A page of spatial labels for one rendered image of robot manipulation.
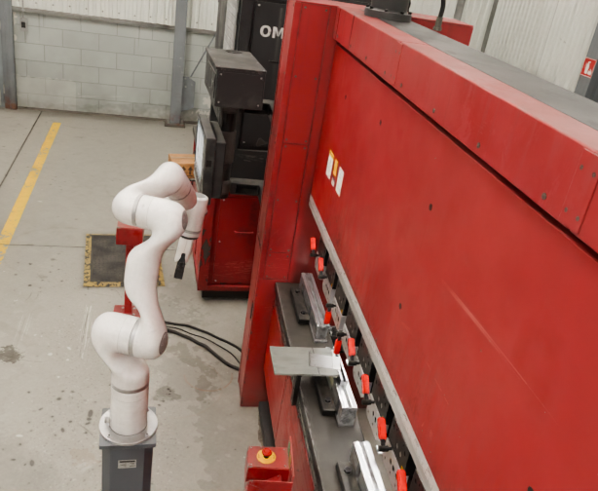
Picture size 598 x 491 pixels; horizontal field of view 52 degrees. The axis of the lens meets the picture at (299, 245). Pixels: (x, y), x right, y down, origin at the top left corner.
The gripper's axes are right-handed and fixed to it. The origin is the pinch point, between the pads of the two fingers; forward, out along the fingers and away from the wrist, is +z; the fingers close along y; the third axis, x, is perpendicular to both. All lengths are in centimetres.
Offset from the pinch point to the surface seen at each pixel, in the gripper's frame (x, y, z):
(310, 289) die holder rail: 66, -61, 21
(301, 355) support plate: 57, -1, 25
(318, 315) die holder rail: 68, -38, 23
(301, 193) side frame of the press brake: 50, -79, -22
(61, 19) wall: -217, -643, -21
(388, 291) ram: 64, 51, -31
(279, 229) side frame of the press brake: 44, -80, 0
